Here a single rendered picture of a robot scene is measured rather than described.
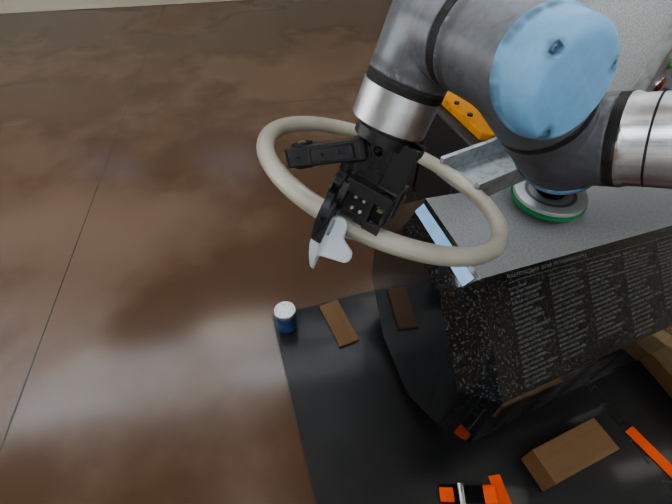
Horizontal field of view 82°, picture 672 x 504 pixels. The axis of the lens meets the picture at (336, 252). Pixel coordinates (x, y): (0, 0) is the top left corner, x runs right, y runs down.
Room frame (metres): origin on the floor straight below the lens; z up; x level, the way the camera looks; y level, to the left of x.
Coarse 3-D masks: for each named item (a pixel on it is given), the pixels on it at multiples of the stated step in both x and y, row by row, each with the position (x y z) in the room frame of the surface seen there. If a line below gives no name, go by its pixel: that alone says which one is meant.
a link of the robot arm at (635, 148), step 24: (624, 96) 0.34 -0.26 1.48; (648, 96) 0.33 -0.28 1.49; (600, 120) 0.32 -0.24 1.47; (624, 120) 0.31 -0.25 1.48; (648, 120) 0.30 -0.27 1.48; (576, 144) 0.31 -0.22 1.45; (600, 144) 0.31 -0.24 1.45; (624, 144) 0.30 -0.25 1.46; (648, 144) 0.29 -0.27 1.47; (528, 168) 0.34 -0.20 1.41; (552, 168) 0.32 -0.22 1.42; (576, 168) 0.31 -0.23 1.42; (600, 168) 0.30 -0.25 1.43; (624, 168) 0.29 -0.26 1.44; (648, 168) 0.28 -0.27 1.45; (552, 192) 0.35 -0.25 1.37; (576, 192) 0.34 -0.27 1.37
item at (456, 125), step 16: (448, 112) 1.75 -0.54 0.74; (432, 128) 1.76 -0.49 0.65; (448, 128) 1.64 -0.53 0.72; (464, 128) 1.60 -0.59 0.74; (432, 144) 1.75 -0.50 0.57; (448, 144) 1.61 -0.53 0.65; (464, 144) 1.50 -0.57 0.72; (416, 176) 1.84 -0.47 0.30; (432, 176) 1.69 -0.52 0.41; (416, 192) 1.81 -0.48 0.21; (432, 192) 1.66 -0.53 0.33; (448, 192) 1.53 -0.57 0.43
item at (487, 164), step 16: (480, 144) 0.80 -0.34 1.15; (496, 144) 0.83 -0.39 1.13; (448, 160) 0.75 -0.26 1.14; (464, 160) 0.78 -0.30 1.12; (480, 160) 0.80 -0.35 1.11; (496, 160) 0.80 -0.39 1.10; (512, 160) 0.80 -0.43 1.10; (480, 176) 0.73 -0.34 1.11; (496, 176) 0.67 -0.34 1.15; (512, 176) 0.70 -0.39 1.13; (496, 192) 0.68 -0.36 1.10
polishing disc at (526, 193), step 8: (520, 184) 0.97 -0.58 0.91; (528, 184) 0.97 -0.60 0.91; (520, 192) 0.93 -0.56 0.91; (528, 192) 0.93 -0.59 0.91; (536, 192) 0.93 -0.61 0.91; (584, 192) 0.93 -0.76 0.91; (520, 200) 0.90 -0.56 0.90; (528, 200) 0.89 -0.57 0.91; (536, 200) 0.89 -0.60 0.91; (544, 200) 0.89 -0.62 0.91; (552, 200) 0.89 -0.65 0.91; (560, 200) 0.89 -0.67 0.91; (568, 200) 0.89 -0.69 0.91; (576, 200) 0.89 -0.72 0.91; (584, 200) 0.89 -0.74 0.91; (536, 208) 0.85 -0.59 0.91; (544, 208) 0.85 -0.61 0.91; (552, 208) 0.85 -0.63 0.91; (560, 208) 0.85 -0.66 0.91; (568, 208) 0.85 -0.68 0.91; (576, 208) 0.85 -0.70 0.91; (584, 208) 0.85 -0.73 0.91; (552, 216) 0.83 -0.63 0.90; (560, 216) 0.83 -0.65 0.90; (568, 216) 0.83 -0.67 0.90
